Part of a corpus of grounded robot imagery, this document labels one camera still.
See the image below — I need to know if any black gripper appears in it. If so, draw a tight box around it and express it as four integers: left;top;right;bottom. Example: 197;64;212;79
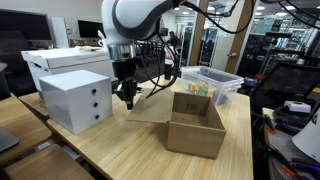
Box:
111;60;139;111

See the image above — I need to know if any brown cardboard box with lid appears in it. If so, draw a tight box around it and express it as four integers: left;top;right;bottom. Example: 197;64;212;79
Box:
126;87;227;160

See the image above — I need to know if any large white storage box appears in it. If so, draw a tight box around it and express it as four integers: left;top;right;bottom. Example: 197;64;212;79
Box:
20;46;118;93

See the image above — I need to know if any small white drawer unit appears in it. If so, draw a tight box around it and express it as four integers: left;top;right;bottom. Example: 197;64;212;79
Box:
38;69;113;135

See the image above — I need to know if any white mug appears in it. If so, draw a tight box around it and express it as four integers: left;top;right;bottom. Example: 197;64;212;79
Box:
97;29;110;49

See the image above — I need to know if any green wooden block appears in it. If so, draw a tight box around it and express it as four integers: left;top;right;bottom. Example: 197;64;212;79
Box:
195;81;210;95

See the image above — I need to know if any black computer monitor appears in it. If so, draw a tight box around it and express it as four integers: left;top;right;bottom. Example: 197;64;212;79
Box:
77;19;105;39
0;9;53;43

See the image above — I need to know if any clear plastic storage bin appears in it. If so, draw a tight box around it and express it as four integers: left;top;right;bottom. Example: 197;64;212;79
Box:
179;65;245;108

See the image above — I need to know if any white standing panel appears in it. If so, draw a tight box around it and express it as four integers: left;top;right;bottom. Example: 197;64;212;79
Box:
49;17;70;50

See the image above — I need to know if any tall black office chair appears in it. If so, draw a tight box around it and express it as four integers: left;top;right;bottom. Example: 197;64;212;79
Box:
5;49;39;98

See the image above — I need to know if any wooden door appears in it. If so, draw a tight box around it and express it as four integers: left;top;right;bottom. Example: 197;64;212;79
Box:
224;0;255;75

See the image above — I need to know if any grey laptop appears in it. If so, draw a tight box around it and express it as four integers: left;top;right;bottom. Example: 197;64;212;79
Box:
0;128;20;154

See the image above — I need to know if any black tilted screen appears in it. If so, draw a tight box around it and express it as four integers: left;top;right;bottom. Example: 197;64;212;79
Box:
251;61;320;114

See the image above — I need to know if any small white device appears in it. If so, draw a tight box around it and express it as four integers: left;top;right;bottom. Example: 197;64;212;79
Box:
284;100;312;114

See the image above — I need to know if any white curved sheet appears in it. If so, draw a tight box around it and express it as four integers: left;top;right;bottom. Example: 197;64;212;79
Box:
292;109;320;164

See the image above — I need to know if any orange handled tool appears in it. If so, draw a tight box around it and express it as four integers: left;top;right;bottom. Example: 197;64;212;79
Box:
263;114;278;135

